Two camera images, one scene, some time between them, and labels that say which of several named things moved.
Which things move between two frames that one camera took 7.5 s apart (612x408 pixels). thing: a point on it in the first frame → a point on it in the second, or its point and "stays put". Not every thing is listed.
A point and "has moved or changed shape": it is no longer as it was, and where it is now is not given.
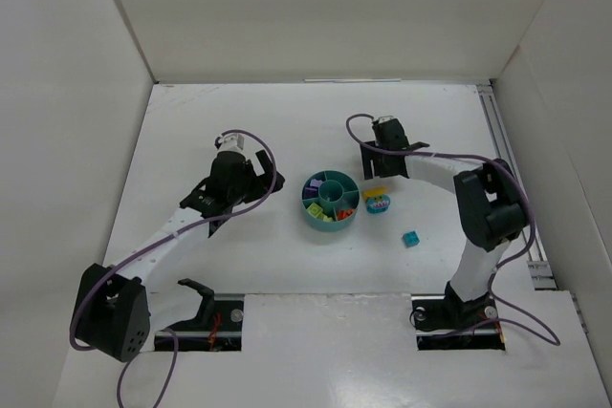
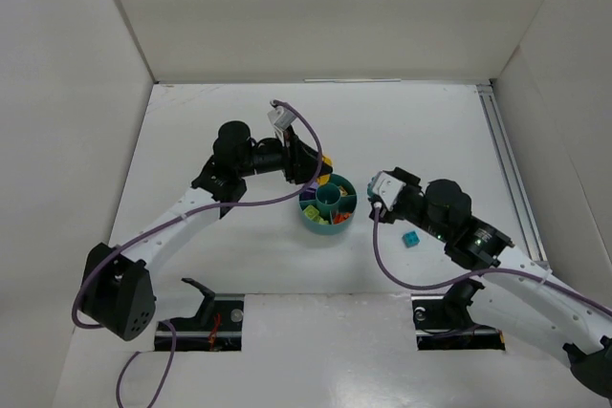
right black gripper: (382, 160) → (406, 179)
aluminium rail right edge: (537, 261) stays put
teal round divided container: (330, 200) stays put
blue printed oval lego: (378, 204) has moved or changed shape
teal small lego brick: (410, 239) stays put
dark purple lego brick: (310, 192) stays put
